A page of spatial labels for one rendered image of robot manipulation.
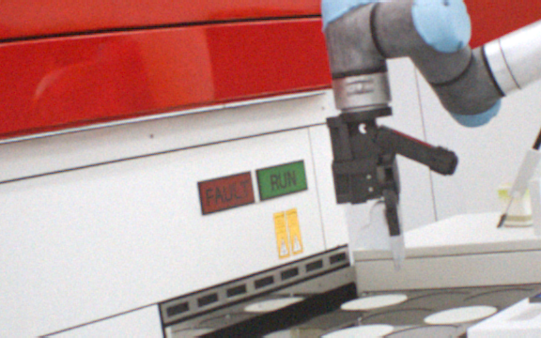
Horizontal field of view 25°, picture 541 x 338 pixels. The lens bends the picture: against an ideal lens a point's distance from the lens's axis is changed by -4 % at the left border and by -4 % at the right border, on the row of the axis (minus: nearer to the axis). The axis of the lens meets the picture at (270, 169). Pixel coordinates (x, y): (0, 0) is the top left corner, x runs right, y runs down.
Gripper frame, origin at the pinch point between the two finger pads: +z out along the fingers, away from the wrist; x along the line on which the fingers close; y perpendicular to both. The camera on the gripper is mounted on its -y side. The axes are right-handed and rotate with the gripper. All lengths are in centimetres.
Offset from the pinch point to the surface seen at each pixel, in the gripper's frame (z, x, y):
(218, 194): -10.9, -11.7, 25.3
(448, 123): -3, -363, -1
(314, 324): 9.2, -11.4, 14.4
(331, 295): 9.7, -38.9, 15.1
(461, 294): 9.2, -19.8, -6.8
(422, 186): 19, -338, 12
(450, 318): 9.1, -1.7, -5.4
